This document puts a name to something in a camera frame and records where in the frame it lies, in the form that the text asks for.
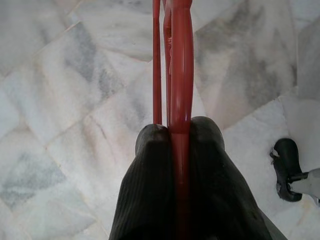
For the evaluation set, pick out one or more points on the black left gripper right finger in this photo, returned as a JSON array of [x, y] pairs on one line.
[[215, 190]]

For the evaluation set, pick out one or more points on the red plastic hanger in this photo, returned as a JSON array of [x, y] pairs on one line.
[[181, 87]]

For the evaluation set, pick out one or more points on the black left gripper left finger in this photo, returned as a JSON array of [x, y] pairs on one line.
[[147, 190]]

